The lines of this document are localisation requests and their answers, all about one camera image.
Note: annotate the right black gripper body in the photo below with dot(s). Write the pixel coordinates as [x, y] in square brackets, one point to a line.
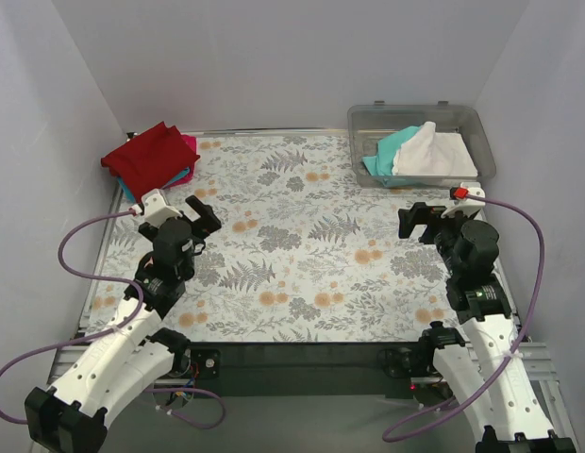
[427, 226]

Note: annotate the folded pink t-shirt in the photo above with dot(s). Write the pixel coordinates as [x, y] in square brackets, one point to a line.
[179, 160]

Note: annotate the teal t-shirt in bin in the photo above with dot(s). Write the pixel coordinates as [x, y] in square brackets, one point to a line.
[381, 164]

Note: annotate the folded red t-shirt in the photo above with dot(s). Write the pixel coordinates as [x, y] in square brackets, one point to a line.
[138, 163]

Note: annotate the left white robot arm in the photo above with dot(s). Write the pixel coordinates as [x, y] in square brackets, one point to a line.
[75, 412]

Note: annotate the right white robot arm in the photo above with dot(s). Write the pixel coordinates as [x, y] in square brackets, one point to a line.
[480, 362]

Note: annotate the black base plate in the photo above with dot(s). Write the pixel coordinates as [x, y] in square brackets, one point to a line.
[394, 370]

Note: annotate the floral patterned table mat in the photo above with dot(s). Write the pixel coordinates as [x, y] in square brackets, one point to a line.
[304, 253]

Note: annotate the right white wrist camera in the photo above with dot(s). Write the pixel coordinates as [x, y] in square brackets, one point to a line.
[468, 200]

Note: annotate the white Coca-Cola t-shirt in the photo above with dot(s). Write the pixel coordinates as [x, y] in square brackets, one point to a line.
[432, 153]

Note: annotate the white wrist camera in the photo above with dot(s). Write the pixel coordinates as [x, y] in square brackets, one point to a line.
[155, 209]
[468, 200]

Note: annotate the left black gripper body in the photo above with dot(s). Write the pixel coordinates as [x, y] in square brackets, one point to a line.
[194, 226]

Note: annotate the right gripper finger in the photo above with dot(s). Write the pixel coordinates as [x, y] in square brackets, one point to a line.
[416, 215]
[422, 233]

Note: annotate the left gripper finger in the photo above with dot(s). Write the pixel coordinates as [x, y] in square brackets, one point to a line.
[207, 224]
[200, 208]

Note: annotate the clear plastic bin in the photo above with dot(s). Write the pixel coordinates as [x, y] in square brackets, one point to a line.
[367, 124]

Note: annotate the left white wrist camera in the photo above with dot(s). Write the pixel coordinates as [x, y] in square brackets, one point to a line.
[155, 209]

